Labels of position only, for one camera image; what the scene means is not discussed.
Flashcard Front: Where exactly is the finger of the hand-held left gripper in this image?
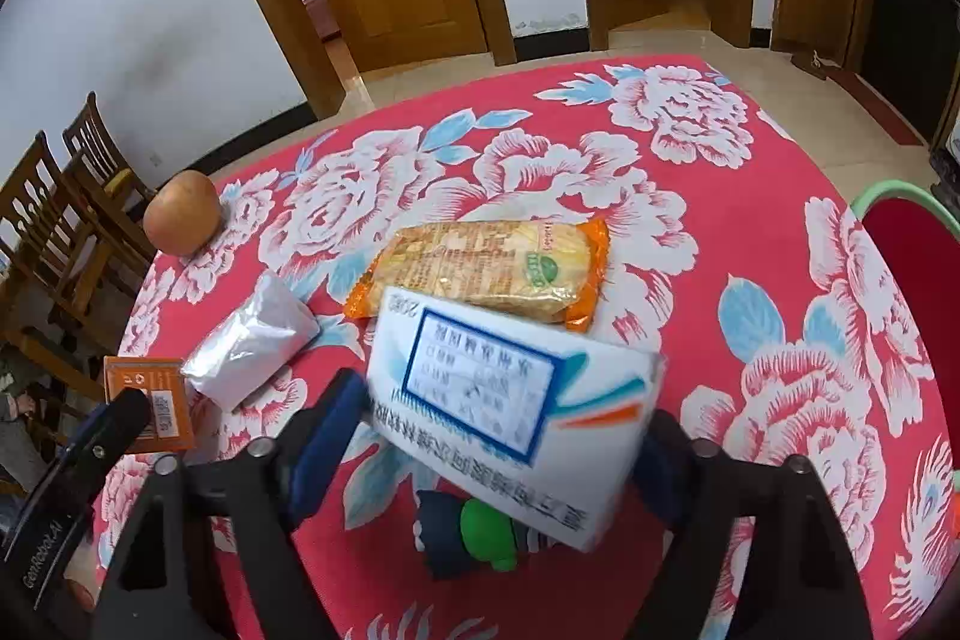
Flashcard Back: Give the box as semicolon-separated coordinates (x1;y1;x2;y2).
64;387;153;506

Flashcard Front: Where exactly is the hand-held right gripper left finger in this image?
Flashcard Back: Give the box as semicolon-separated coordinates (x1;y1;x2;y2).
94;368;368;640

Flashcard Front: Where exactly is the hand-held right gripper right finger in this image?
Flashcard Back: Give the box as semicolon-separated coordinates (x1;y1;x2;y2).
626;411;875;640

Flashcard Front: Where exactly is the orange cardboard box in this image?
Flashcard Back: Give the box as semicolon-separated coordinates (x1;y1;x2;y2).
103;356;194;453

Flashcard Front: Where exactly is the white box with blue print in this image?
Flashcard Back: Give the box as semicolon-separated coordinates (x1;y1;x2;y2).
365;286;667;551

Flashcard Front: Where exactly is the red stool green rim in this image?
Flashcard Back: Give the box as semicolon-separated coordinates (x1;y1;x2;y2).
851;180;960;453

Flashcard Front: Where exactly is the silver foil packet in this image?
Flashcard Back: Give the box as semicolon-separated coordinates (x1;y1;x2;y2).
181;271;321;408

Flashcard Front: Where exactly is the dark toy with green part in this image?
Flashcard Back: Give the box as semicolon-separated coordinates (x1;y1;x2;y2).
415;488;552;581

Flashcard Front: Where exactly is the dark wooden chair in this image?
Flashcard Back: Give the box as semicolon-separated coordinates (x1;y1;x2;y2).
0;131;147;341

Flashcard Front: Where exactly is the red apple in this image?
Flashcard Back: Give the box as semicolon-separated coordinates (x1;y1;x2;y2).
142;171;222;256

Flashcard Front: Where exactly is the orange cracker snack packet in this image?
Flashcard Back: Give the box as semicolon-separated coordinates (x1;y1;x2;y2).
343;218;610;333

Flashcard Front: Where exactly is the wooden chair with yellow cushion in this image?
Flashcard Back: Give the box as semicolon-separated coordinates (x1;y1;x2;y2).
62;91;158;259

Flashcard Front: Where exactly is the red floral tablecloth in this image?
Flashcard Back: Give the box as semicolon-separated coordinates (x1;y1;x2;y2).
97;55;960;640

